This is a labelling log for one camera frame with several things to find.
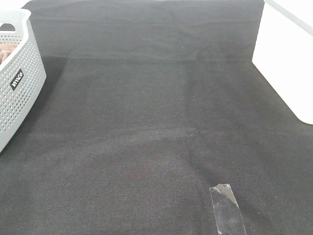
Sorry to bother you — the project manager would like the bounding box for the brown towel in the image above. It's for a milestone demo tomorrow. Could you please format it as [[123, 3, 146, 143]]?
[[0, 43, 18, 64]]

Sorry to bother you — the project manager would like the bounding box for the black table cloth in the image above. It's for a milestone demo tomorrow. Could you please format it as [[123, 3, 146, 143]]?
[[0, 0, 313, 235]]

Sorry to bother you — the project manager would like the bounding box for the clear tape strip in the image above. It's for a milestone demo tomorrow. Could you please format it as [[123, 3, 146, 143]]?
[[209, 184, 247, 235]]

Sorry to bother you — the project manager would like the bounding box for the grey perforated laundry basket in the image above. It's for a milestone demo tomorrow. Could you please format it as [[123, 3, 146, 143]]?
[[0, 9, 46, 149]]

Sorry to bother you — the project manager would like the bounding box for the white plastic storage bin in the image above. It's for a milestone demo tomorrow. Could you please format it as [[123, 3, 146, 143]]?
[[252, 0, 313, 124]]

